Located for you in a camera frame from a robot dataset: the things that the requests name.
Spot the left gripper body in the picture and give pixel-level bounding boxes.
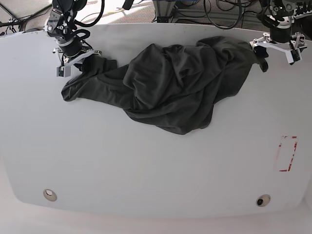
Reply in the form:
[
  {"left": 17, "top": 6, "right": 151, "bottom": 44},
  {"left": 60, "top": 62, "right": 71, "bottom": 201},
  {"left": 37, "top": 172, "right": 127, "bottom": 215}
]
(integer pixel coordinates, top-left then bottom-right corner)
[{"left": 250, "top": 28, "right": 306, "bottom": 52}]

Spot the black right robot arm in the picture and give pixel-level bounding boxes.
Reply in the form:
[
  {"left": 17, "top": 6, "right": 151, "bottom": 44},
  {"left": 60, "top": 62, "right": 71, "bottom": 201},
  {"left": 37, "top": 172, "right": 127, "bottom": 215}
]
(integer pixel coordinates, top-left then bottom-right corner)
[{"left": 43, "top": 0, "right": 105, "bottom": 77}]

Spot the left table grommet hole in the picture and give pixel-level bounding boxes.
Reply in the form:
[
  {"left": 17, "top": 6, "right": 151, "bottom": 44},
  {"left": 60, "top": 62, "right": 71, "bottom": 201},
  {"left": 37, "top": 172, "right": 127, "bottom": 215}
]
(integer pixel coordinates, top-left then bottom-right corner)
[{"left": 43, "top": 189, "right": 57, "bottom": 202}]

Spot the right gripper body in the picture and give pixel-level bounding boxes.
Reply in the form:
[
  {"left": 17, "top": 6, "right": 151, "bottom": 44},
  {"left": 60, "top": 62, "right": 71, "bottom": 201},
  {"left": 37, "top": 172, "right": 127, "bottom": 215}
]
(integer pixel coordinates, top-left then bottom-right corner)
[{"left": 53, "top": 40, "right": 101, "bottom": 64}]

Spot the red tape rectangle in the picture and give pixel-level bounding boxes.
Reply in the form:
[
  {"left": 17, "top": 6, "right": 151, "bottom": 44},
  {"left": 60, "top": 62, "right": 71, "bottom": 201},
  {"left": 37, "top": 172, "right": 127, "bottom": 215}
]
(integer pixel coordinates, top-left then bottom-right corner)
[{"left": 275, "top": 136, "right": 298, "bottom": 172}]

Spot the dark grey T-shirt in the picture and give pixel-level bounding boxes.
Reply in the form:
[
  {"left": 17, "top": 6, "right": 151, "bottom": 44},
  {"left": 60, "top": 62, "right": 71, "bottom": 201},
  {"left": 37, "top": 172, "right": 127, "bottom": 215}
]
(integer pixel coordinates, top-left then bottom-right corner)
[{"left": 61, "top": 36, "right": 260, "bottom": 135}]

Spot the aluminium frame post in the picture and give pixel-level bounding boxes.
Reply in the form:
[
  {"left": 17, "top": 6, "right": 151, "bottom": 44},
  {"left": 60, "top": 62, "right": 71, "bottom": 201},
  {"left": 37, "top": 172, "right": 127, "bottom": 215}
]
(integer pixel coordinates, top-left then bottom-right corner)
[{"left": 153, "top": 0, "right": 177, "bottom": 23}]

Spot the right table grommet hole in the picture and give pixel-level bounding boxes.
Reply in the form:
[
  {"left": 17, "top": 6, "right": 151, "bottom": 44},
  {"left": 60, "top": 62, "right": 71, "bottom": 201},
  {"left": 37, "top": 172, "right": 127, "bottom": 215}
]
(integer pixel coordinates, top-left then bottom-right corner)
[{"left": 256, "top": 195, "right": 271, "bottom": 207}]

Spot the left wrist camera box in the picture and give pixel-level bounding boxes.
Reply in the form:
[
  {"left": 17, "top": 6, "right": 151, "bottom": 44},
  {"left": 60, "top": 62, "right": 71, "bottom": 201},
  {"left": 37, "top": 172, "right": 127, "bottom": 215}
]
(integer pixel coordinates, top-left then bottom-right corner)
[{"left": 286, "top": 48, "right": 302, "bottom": 65}]

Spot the table grommet hole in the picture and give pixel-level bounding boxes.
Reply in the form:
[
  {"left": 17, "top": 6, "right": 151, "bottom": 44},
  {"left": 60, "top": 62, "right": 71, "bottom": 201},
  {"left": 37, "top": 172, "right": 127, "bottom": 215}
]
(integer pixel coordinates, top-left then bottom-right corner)
[
  {"left": 43, "top": 189, "right": 57, "bottom": 202},
  {"left": 256, "top": 195, "right": 271, "bottom": 207}
]

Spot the black cable loop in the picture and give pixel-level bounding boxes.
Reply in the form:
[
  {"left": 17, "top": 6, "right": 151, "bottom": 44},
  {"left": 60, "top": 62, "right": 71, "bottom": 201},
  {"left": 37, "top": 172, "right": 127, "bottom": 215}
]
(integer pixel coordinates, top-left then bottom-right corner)
[{"left": 204, "top": 0, "right": 244, "bottom": 30}]

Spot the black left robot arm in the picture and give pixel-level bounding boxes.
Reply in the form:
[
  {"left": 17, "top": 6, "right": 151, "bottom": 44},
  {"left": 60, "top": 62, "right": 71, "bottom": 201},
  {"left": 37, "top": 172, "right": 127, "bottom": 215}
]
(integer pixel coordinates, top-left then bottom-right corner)
[{"left": 250, "top": 0, "right": 312, "bottom": 64}]

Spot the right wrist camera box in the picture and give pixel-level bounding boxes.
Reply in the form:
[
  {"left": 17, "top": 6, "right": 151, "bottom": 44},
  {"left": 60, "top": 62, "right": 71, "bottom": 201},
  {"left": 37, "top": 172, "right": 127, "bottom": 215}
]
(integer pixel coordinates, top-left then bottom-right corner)
[{"left": 56, "top": 66, "right": 71, "bottom": 78}]

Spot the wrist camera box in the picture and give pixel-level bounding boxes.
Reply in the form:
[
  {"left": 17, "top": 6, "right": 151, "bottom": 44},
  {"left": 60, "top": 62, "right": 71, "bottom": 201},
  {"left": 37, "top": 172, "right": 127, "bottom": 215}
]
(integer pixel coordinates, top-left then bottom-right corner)
[
  {"left": 56, "top": 66, "right": 71, "bottom": 78},
  {"left": 286, "top": 48, "right": 302, "bottom": 65}
]

